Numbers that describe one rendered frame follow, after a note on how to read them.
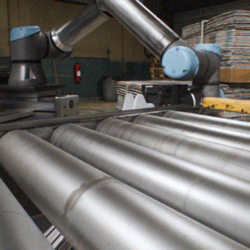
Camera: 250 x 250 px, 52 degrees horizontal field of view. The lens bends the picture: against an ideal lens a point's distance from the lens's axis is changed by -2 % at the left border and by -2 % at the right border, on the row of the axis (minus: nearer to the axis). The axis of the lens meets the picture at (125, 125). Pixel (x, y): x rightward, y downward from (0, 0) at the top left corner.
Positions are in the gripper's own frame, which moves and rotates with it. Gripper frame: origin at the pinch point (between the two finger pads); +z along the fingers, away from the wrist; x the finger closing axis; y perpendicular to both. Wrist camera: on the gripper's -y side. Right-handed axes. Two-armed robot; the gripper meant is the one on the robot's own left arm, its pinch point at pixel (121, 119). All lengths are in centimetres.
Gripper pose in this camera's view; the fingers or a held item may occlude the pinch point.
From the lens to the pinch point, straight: 57.2
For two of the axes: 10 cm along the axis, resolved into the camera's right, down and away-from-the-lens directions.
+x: 6.1, 1.5, -7.8
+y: 0.0, -9.8, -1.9
